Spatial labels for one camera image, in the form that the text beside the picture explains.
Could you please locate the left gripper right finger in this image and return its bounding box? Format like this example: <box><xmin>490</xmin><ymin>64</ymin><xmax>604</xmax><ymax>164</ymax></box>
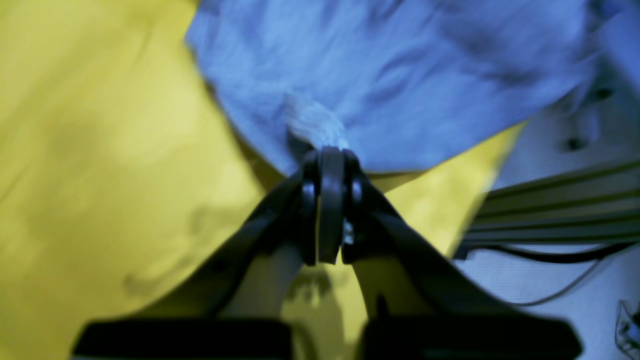
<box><xmin>318</xmin><ymin>147</ymin><xmax>583</xmax><ymax>360</ymax></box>

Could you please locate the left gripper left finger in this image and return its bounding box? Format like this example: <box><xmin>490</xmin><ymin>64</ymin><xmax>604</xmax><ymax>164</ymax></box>
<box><xmin>71</xmin><ymin>151</ymin><xmax>318</xmax><ymax>360</ymax></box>

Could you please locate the grey t-shirt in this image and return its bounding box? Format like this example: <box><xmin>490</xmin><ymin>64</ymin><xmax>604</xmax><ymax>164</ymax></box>
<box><xmin>185</xmin><ymin>0</ymin><xmax>607</xmax><ymax>174</ymax></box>

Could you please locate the yellow tablecloth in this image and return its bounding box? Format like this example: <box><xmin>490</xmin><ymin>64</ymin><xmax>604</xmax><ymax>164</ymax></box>
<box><xmin>0</xmin><ymin>0</ymin><xmax>528</xmax><ymax>360</ymax></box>

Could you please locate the black caster wheel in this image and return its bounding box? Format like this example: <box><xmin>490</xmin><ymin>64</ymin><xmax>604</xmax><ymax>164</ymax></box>
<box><xmin>557</xmin><ymin>63</ymin><xmax>617</xmax><ymax>152</ymax></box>

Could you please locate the black floor cable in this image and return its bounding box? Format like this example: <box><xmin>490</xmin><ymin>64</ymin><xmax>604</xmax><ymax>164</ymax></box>
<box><xmin>480</xmin><ymin>242</ymin><xmax>636</xmax><ymax>307</ymax></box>

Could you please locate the aluminium frame rail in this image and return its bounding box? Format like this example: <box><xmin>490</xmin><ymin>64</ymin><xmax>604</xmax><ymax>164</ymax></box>
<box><xmin>462</xmin><ymin>156</ymin><xmax>640</xmax><ymax>246</ymax></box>

